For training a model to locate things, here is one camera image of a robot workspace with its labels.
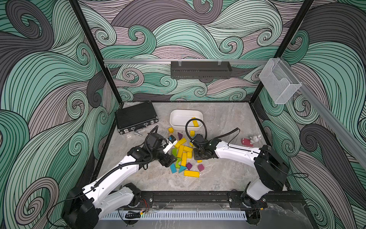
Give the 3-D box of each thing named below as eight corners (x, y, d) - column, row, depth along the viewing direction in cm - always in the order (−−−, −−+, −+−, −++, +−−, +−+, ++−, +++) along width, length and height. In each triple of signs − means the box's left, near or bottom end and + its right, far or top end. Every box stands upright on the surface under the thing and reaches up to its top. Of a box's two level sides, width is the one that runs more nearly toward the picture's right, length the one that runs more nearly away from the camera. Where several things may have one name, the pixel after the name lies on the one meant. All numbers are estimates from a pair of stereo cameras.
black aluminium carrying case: (120, 135, 100) (117, 131, 96) (117, 115, 113) (114, 110, 108) (159, 123, 108) (158, 118, 103) (152, 105, 120) (151, 100, 116)
